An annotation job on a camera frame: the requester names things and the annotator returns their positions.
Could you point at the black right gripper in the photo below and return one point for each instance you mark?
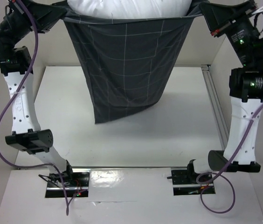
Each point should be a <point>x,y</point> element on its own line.
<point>226,24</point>

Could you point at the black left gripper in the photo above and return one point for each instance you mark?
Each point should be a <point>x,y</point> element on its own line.
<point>45,16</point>

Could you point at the white pillow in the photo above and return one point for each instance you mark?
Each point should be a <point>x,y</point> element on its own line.
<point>130,9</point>

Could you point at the dark grey checked pillowcase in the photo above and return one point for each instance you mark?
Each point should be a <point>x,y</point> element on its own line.
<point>127,62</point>

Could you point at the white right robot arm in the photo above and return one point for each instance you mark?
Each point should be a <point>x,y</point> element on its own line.
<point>246,94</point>

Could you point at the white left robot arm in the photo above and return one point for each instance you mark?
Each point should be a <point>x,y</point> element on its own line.
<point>16,65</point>

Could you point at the aluminium rail frame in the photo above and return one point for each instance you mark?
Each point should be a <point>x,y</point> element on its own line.
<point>216,107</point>

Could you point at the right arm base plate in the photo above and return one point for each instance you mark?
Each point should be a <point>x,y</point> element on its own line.
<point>183,185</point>

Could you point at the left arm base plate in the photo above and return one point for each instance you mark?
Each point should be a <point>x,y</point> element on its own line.
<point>78,187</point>

